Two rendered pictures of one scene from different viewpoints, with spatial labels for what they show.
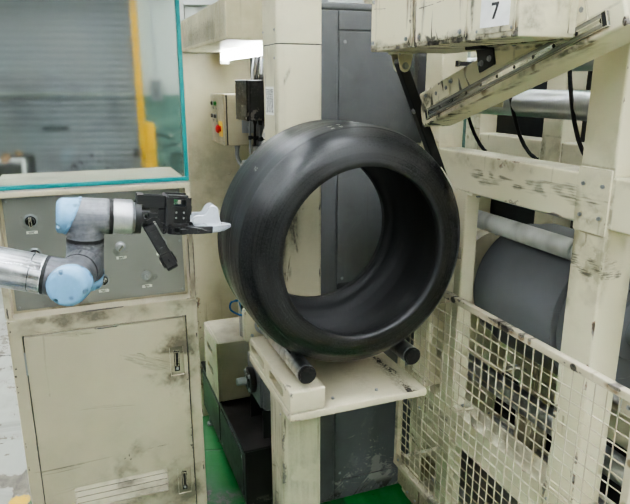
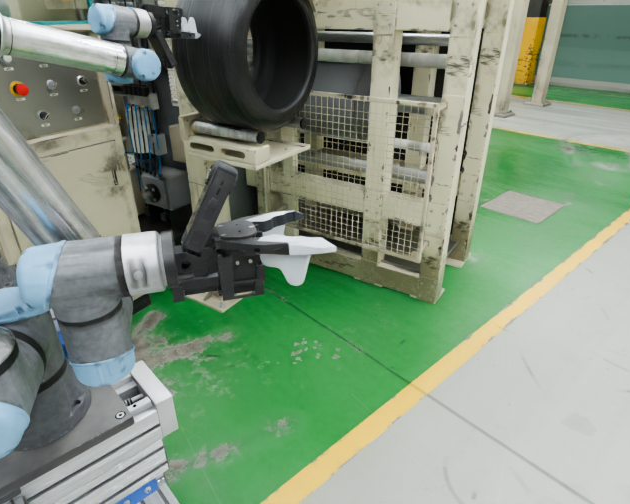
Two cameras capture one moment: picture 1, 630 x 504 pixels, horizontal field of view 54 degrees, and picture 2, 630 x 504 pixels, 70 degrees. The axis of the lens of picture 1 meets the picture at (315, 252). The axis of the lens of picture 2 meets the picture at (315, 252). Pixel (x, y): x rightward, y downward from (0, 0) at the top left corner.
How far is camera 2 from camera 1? 89 cm
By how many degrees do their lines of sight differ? 35
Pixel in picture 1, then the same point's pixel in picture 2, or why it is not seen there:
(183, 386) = (122, 196)
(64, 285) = (148, 62)
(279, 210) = (242, 17)
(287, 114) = not seen: outside the picture
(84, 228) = (122, 28)
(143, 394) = (96, 207)
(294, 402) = (257, 156)
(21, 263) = (110, 47)
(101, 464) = not seen: hidden behind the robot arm
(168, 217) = (170, 23)
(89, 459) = not seen: hidden behind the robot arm
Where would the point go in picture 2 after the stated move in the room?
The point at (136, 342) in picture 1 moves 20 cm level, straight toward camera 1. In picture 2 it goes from (84, 165) to (113, 174)
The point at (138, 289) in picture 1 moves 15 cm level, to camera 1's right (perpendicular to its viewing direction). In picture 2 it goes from (72, 122) to (112, 117)
